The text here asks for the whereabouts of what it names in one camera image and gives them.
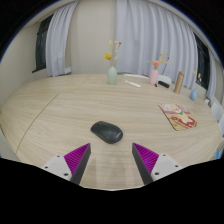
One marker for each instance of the white remote control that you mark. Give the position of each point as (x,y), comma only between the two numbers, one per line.
(132,83)

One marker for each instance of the black computer mouse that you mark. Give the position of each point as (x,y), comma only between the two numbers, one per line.
(106,132)

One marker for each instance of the dark window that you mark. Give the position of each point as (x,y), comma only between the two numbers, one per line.
(202,63)
(41,46)

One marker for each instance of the blue vase with dried flowers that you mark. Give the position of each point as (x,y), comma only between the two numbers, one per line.
(193,95)

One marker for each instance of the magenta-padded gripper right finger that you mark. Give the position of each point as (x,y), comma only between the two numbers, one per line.
(146,159)

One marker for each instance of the narrow white curtain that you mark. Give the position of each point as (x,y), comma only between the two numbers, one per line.
(58,43)

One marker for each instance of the pink vase with orange flowers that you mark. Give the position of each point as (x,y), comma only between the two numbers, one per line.
(153,77)

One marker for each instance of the white chair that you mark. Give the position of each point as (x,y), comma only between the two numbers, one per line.
(221,125)
(136,75)
(165,78)
(216,110)

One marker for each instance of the green vase with yellow flowers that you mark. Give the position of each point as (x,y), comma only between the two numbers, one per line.
(112,76)

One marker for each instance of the white curtain strip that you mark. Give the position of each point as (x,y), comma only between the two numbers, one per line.
(211,80)

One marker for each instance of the gold thermos bottle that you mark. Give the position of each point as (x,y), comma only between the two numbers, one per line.
(179,83)

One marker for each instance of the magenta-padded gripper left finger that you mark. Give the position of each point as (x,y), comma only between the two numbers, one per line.
(77,158)

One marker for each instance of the wide white curtain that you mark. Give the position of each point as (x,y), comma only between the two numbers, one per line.
(153,33)

